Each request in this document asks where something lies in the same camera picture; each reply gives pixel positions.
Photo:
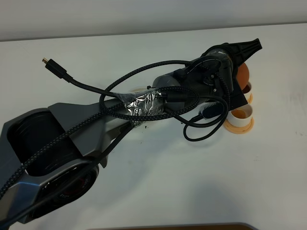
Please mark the orange cup coaster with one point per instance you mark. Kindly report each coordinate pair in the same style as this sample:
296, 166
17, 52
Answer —
239, 130
250, 99

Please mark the near orange cup coaster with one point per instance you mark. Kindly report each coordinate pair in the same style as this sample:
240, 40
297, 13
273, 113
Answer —
239, 130

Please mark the white teacup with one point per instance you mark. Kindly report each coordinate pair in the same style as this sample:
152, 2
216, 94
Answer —
247, 90
241, 116

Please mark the brown clay teapot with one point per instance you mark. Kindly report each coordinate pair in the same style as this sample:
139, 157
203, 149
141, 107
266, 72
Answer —
242, 76

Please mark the far orange cup coaster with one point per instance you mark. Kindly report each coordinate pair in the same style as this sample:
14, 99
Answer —
250, 99

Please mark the beige round teapot coaster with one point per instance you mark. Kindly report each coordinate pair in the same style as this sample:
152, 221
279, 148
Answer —
137, 90

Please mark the near white teacup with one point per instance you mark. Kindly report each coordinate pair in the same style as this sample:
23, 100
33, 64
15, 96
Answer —
241, 116

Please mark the far white teacup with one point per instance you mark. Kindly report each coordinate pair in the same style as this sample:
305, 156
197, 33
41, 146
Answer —
247, 90

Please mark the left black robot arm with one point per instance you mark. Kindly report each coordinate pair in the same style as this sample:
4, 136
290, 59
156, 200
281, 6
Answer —
51, 156

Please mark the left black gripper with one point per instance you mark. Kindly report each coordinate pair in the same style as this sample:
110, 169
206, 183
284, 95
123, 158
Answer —
241, 52

